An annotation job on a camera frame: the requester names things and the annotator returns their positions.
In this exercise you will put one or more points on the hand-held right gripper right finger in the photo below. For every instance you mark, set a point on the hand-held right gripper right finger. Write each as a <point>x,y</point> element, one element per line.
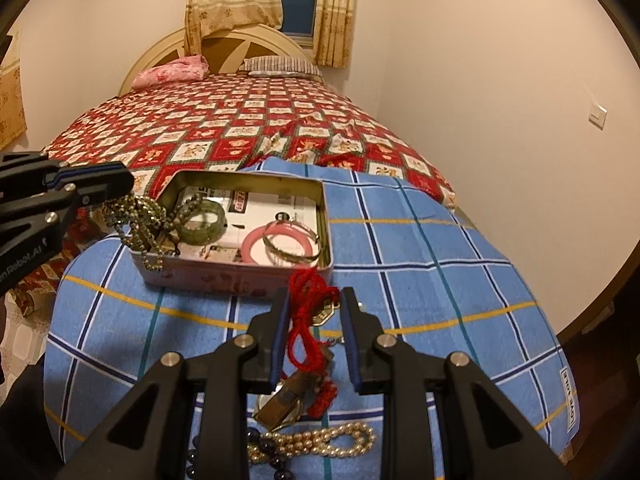
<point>350,347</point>

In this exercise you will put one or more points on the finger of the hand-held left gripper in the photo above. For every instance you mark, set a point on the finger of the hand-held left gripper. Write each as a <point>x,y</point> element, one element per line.
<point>30,172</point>
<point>100,185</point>

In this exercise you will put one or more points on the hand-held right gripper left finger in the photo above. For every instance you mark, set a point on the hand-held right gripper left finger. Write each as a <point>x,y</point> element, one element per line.
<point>280,342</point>

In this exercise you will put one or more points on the silver bangle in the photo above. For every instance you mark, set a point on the silver bangle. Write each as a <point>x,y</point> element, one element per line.
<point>290,257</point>

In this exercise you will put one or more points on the pink tin box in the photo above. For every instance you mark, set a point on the pink tin box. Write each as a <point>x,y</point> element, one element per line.
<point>210,277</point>

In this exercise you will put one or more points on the pink bangle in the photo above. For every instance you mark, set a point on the pink bangle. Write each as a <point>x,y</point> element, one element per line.
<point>252,250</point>

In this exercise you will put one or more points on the green jade bangle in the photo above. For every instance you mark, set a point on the green jade bangle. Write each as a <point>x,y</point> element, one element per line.
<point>200,232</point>

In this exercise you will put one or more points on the beige patterned cloth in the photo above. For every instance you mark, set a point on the beige patterned cloth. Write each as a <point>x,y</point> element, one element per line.
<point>11,95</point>

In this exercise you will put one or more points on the blue plaid cloth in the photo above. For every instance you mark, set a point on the blue plaid cloth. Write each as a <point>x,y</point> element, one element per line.
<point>425,285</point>

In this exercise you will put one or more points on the pink floral pillow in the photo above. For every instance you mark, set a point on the pink floral pillow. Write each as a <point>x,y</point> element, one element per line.
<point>170,72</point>

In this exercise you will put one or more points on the red patterned bedspread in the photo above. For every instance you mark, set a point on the red patterned bedspread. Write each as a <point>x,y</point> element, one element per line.
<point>225,120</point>

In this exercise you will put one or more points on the cream wooden headboard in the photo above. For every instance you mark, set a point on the cream wooden headboard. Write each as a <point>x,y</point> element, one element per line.
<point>165,45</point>

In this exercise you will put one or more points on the striped pillow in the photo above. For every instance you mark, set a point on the striped pillow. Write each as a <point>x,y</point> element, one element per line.
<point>280,65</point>

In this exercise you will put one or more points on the white light switch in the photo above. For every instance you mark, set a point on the white light switch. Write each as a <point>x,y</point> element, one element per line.
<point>598,116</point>

